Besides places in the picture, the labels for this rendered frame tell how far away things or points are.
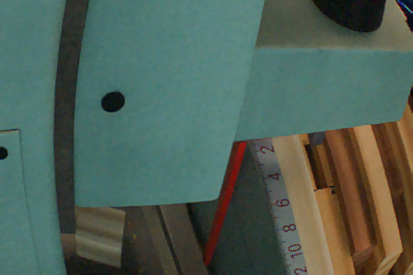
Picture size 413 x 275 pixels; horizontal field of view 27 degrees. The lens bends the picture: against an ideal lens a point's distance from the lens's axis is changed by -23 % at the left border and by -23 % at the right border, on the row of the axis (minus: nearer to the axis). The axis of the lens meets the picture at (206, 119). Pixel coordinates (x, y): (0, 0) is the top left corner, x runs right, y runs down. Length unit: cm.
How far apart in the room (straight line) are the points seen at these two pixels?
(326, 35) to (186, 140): 10
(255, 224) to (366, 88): 12
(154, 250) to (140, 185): 24
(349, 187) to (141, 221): 20
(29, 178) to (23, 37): 9
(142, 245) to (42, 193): 32
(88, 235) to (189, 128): 24
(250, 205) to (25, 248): 21
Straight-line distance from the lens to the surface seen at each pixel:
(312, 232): 57
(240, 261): 64
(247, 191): 61
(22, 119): 37
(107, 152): 46
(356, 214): 59
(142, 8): 40
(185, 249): 72
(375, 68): 53
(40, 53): 35
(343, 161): 62
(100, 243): 69
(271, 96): 52
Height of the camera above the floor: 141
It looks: 49 degrees down
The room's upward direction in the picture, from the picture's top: 12 degrees clockwise
